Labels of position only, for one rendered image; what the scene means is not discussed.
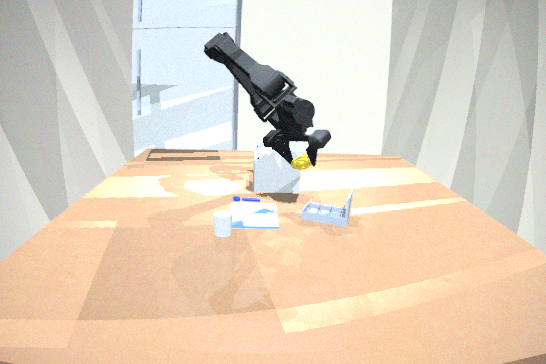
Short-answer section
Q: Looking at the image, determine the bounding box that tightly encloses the yellow plate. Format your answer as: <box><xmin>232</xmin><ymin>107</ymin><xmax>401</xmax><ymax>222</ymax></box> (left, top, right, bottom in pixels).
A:
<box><xmin>291</xmin><ymin>155</ymin><xmax>312</xmax><ymax>170</ymax></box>

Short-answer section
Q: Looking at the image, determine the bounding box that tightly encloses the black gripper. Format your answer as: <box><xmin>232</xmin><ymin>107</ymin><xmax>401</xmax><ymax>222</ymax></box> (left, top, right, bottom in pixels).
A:
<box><xmin>263</xmin><ymin>117</ymin><xmax>331</xmax><ymax>167</ymax></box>

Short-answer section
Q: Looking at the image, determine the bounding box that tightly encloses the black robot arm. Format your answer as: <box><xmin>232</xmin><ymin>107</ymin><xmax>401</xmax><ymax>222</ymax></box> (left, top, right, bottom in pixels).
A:
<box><xmin>203</xmin><ymin>32</ymin><xmax>315</xmax><ymax>133</ymax></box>

